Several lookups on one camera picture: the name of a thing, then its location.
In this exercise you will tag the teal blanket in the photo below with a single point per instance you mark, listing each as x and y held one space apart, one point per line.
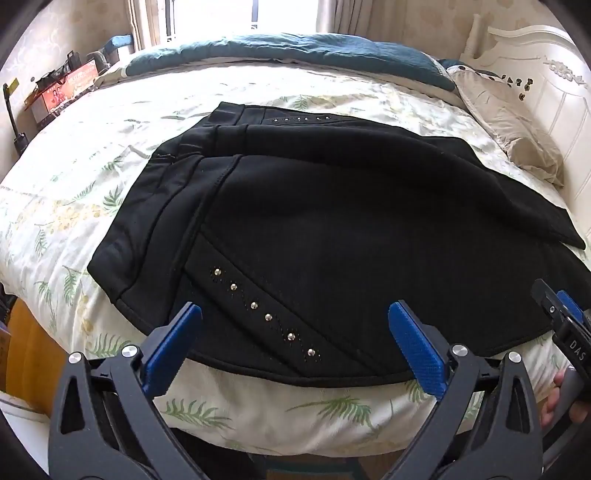
277 48

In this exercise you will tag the beige pillow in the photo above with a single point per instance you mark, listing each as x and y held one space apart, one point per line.
508 124

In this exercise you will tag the white carved headboard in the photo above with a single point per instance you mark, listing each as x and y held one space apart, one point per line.
554 92

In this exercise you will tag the red label cardboard box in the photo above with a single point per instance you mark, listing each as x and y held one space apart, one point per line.
60 97

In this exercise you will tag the polka dot cloth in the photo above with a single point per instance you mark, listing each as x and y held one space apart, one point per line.
489 76

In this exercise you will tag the black handheld radio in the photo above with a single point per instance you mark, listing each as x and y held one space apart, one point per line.
14 124

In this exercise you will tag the black bag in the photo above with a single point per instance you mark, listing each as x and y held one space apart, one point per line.
57 69

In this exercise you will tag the black studded pants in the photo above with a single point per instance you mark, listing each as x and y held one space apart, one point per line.
323 230

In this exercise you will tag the leaf print bed sheet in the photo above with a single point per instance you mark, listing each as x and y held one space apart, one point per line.
92 152

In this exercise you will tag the person's right hand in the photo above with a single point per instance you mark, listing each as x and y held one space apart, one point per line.
551 401

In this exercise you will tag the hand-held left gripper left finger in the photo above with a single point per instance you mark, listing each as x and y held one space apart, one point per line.
168 346

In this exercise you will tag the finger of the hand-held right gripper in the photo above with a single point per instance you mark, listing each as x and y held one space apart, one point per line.
547 297

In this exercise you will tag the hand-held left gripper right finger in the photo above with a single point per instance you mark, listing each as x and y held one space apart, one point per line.
418 346

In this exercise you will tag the wooden bed frame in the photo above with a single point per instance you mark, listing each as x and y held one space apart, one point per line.
32 355

